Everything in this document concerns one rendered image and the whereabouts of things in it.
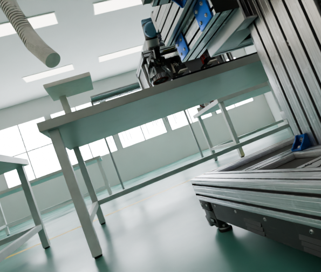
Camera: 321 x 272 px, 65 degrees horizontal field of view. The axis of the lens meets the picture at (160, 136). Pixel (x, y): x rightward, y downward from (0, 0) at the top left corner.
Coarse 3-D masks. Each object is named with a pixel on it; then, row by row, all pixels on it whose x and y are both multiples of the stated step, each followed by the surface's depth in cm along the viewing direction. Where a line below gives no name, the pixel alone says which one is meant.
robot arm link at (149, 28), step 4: (148, 24) 128; (152, 24) 129; (144, 28) 131; (148, 28) 129; (152, 28) 129; (144, 32) 134; (148, 32) 130; (152, 32) 130; (156, 32) 130; (148, 36) 132; (152, 36) 131
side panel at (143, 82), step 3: (141, 66) 199; (141, 69) 201; (141, 72) 209; (144, 72) 198; (141, 75) 212; (144, 75) 199; (138, 78) 223; (141, 78) 216; (144, 78) 208; (141, 81) 220; (144, 81) 212; (147, 81) 198; (141, 84) 223; (144, 84) 215; (147, 84) 200; (141, 87) 222; (144, 87) 219; (147, 87) 208
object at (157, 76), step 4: (164, 72) 154; (156, 76) 153; (160, 76) 152; (164, 76) 153; (168, 76) 156; (152, 80) 155; (156, 80) 154; (160, 80) 159; (164, 80) 160; (156, 84) 161
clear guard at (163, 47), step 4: (160, 40) 165; (160, 44) 170; (164, 44) 172; (160, 48) 176; (164, 48) 178; (168, 48) 181; (172, 48) 184; (160, 52) 184; (164, 52) 186; (168, 52) 189; (172, 52) 192
